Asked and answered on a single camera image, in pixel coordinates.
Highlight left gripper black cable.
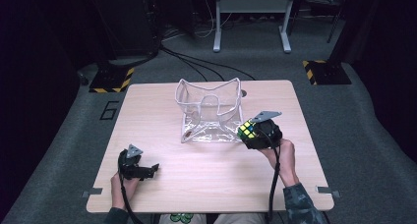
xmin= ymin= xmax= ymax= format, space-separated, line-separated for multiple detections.
xmin=117 ymin=171 xmax=145 ymax=224

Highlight black yellow striped stand base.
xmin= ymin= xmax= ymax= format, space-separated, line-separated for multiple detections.
xmin=89 ymin=66 xmax=136 ymax=94
xmin=302 ymin=59 xmax=353 ymax=86

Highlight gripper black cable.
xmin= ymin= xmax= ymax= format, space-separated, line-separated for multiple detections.
xmin=266 ymin=129 xmax=283 ymax=224
xmin=117 ymin=171 xmax=145 ymax=224

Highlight person's left hand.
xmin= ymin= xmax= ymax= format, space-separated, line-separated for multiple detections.
xmin=110 ymin=172 xmax=142 ymax=211

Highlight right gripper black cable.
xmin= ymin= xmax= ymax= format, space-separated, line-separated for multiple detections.
xmin=266 ymin=129 xmax=283 ymax=224

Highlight black floor cables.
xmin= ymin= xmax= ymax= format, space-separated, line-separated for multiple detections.
xmin=159 ymin=45 xmax=258 ymax=83

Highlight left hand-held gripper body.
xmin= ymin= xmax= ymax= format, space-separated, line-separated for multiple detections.
xmin=117 ymin=143 xmax=145 ymax=181

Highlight multicoloured puzzle cube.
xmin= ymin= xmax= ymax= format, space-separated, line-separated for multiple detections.
xmin=237 ymin=119 xmax=259 ymax=140

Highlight white metal stand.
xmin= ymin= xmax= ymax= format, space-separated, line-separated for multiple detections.
xmin=212 ymin=0 xmax=298 ymax=54

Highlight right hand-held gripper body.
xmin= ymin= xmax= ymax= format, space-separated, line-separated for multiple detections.
xmin=244 ymin=110 xmax=284 ymax=150

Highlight person's right hand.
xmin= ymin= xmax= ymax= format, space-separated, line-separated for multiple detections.
xmin=258 ymin=138 xmax=298 ymax=188

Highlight grey table bracket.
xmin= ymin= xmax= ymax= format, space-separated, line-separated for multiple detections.
xmin=315 ymin=185 xmax=342 ymax=199
xmin=81 ymin=187 xmax=104 ymax=199

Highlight white floor cables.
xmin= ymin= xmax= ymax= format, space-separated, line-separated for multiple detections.
xmin=163 ymin=0 xmax=234 ymax=40

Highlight person's light printed clothing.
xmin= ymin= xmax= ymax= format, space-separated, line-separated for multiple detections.
xmin=158 ymin=212 xmax=268 ymax=224

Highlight transparent plastic bag white trim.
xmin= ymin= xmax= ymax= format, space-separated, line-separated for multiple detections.
xmin=174 ymin=77 xmax=246 ymax=144

